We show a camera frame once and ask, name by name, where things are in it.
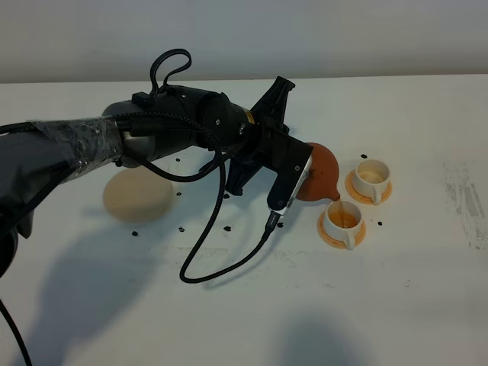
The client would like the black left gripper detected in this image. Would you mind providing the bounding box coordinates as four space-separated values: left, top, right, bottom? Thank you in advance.
197 76 295 196

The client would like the brown clay teapot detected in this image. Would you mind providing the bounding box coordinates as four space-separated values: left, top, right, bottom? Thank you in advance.
297 143 340 202

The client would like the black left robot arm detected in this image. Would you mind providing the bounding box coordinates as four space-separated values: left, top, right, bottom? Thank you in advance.
1 77 312 271

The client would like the beige round teapot coaster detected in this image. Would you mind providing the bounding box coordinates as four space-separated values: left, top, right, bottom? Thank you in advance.
102 167 174 223

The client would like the front white teacup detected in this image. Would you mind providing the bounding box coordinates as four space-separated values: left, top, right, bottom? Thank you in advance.
323 200 363 250

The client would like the white teacup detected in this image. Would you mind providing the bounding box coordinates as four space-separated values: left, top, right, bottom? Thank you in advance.
323 200 363 250
352 159 390 205

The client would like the rear white teacup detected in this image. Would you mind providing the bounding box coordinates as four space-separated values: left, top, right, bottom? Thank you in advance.
352 159 390 205

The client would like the rear orange saucer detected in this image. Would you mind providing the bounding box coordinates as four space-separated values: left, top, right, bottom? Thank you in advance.
345 171 392 205

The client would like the orange saucer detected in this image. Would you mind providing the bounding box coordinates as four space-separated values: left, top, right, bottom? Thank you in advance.
317 211 366 250
345 171 392 205

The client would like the front orange saucer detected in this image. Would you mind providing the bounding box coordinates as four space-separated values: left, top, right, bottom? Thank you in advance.
317 211 366 250

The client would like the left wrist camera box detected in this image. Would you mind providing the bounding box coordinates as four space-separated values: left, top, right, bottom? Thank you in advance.
263 132 313 216

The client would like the black braided camera cable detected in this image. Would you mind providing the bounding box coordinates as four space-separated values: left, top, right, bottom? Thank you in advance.
0 48 285 366

